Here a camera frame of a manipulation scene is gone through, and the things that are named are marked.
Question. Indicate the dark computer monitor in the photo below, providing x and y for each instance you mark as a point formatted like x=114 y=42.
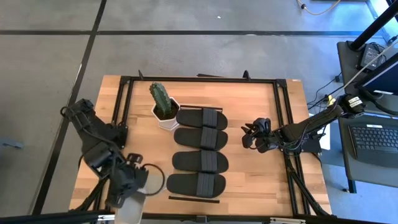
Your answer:
x=385 y=79

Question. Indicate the black power adapter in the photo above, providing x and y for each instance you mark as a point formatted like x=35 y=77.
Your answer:
x=368 y=54

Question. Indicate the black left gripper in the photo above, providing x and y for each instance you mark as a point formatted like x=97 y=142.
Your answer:
x=124 y=183

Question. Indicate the black stand pole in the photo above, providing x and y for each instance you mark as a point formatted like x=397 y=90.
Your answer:
x=373 y=26

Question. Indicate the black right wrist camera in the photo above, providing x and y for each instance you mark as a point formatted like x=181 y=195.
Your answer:
x=262 y=124

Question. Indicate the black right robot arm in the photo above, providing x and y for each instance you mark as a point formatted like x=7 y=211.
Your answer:
x=311 y=123

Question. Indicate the green cactus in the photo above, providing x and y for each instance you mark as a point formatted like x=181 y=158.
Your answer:
x=160 y=99

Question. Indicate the thin white rod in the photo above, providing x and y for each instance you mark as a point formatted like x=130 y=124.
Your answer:
x=373 y=62

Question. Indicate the dark laptop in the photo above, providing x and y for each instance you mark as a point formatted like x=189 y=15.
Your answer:
x=376 y=140

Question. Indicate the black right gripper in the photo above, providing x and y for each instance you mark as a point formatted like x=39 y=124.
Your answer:
x=268 y=141

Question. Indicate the white hexagonal plant pot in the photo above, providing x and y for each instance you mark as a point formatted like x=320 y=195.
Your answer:
x=166 y=124

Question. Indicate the black slide sandal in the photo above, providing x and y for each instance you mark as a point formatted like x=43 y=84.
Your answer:
x=192 y=118
x=186 y=161
x=183 y=185
x=189 y=138

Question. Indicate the yellow plug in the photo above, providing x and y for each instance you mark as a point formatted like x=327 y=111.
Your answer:
x=331 y=100

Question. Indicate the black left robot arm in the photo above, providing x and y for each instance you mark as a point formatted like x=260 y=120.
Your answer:
x=93 y=137

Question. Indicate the grey desk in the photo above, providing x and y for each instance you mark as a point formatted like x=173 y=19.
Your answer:
x=345 y=71

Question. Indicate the black aluminium table frame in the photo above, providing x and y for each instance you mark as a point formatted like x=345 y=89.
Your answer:
x=202 y=79

